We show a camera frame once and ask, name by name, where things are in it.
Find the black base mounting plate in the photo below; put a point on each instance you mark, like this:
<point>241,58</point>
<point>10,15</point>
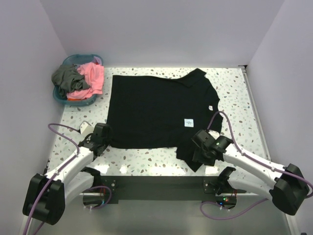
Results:
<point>164,188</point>

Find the teal plastic laundry basket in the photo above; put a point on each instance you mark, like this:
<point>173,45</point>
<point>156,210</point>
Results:
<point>77,60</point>

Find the orange garment in basket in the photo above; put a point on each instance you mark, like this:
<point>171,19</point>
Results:
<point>70,99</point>

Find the purple garment in basket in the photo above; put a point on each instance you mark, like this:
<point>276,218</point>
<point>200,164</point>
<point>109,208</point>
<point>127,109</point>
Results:
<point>96,60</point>

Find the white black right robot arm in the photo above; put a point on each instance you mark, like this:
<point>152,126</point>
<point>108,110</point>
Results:
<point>284,186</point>

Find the aluminium right side rail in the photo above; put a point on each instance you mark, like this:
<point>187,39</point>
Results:
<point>256,115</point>

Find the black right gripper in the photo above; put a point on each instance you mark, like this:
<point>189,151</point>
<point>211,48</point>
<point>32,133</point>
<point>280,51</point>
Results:
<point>197,156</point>

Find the grey green t shirt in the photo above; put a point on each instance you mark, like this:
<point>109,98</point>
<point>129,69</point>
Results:
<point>68,79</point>

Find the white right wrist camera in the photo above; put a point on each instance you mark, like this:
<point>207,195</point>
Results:
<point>214,134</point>

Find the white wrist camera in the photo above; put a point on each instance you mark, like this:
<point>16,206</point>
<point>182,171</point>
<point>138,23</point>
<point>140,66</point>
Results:
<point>214,134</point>
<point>85,128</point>

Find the pink t shirt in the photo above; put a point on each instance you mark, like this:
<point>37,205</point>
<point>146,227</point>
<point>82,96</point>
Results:
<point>94,77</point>

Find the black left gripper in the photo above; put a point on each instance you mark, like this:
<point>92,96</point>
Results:
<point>107,141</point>

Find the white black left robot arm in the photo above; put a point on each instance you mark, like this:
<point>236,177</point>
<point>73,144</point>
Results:
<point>49,193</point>

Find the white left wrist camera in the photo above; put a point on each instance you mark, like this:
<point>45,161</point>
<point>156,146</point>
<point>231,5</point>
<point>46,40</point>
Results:
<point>85,128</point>

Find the black t shirt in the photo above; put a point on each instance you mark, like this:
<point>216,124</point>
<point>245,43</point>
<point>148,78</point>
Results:
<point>147,112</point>

